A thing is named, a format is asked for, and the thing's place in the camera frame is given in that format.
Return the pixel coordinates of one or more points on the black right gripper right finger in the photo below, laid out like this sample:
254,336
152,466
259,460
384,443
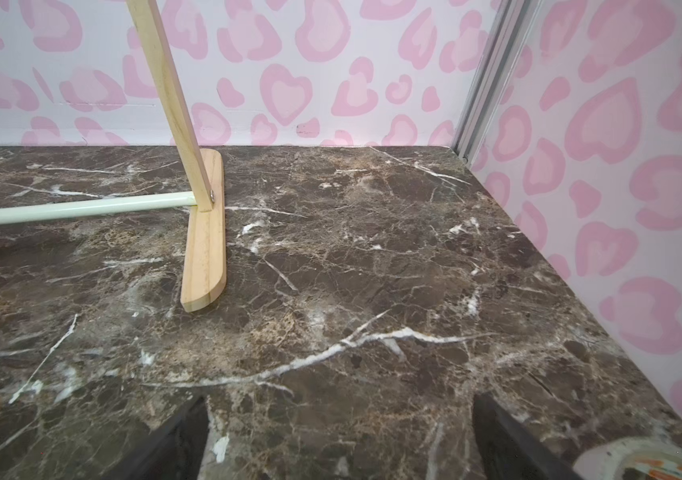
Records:
508,450

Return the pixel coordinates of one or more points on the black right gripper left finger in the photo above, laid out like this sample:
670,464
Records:
175,450

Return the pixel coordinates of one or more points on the roll of tape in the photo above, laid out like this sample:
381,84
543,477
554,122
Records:
631,458

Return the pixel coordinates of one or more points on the wooden clothes rack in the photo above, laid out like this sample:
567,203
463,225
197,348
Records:
204,271

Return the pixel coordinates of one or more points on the aluminium corner profile right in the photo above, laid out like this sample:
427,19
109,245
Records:
507,37

